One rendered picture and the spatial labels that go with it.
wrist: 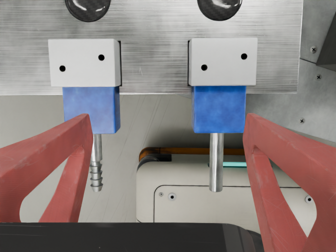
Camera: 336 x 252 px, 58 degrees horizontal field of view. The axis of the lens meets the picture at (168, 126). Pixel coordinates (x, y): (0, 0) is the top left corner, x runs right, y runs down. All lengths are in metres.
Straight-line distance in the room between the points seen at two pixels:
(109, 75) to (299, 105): 0.20
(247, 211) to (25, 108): 0.86
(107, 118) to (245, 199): 0.73
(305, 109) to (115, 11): 0.21
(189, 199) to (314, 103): 0.62
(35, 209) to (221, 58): 1.17
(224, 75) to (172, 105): 0.89
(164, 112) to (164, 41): 0.87
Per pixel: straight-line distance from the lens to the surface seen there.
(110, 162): 1.19
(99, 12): 0.28
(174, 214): 0.93
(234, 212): 0.95
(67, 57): 0.25
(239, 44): 0.24
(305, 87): 0.35
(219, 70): 0.24
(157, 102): 1.12
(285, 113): 0.34
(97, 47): 0.24
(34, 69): 0.29
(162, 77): 0.26
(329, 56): 0.33
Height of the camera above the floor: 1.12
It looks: 80 degrees down
